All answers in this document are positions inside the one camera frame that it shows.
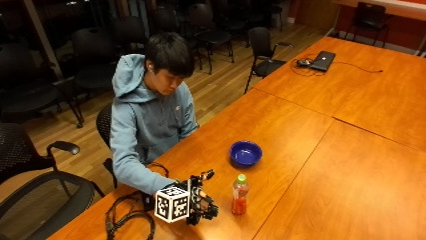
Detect black chair with armrests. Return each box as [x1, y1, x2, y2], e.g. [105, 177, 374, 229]
[242, 26, 296, 95]

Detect red drink bottle green cap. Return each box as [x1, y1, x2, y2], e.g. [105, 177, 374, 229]
[231, 173, 250, 216]

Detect black glove cable bundle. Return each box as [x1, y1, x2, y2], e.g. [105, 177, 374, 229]
[104, 161, 171, 240]

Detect black mesh armchair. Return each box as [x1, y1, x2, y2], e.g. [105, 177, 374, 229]
[0, 122, 83, 185]

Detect thin black laptop cable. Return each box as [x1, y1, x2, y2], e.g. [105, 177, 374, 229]
[290, 54, 385, 78]

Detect black armless chair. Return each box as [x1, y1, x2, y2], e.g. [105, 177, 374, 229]
[344, 1, 390, 48]

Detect black laptop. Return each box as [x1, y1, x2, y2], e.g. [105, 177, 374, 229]
[309, 50, 337, 73]

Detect black mesh office chair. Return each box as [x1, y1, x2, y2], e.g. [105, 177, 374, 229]
[95, 103, 120, 190]

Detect white marker cube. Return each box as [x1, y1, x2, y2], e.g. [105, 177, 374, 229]
[153, 186, 193, 224]

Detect blue bowl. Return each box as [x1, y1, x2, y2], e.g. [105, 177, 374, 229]
[228, 140, 264, 167]

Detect white topped counter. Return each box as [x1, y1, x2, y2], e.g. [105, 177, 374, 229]
[333, 0, 426, 22]

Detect the person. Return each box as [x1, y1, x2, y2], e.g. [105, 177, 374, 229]
[109, 32, 200, 196]

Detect black curved frame armchair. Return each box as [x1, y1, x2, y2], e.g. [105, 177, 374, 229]
[0, 171, 107, 240]

